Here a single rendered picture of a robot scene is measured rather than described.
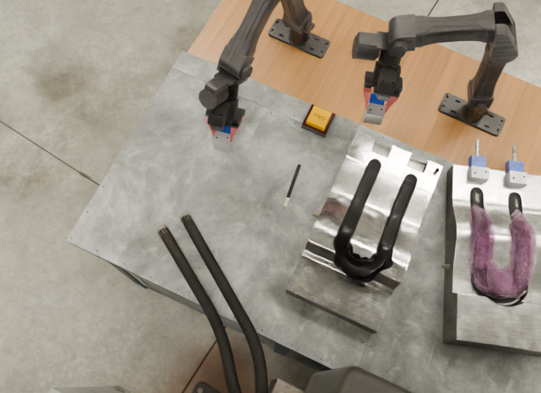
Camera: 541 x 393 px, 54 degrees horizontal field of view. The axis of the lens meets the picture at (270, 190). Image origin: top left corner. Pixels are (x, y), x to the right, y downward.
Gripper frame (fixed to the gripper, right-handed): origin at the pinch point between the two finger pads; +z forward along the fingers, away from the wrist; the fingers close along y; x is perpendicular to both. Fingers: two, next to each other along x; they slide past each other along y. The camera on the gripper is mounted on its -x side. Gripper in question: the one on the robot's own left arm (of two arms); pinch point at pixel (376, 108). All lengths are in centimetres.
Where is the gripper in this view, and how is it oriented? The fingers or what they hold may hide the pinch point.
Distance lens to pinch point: 155.1
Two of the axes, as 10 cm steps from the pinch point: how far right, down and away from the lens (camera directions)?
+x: 1.7, -6.5, 7.4
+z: -1.0, 7.3, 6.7
